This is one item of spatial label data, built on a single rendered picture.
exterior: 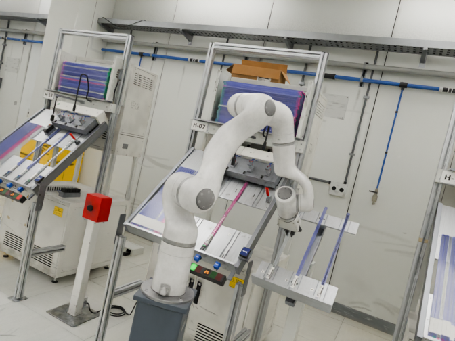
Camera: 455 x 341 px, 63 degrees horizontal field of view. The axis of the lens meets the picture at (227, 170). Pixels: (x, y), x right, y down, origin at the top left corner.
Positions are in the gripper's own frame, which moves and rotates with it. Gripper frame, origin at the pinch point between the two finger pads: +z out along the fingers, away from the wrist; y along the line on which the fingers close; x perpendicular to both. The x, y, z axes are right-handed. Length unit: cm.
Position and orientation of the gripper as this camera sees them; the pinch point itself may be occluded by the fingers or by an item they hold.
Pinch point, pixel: (290, 232)
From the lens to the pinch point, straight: 179.1
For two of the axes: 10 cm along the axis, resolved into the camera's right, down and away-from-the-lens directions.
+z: 2.0, 6.3, 7.5
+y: -8.8, -2.3, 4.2
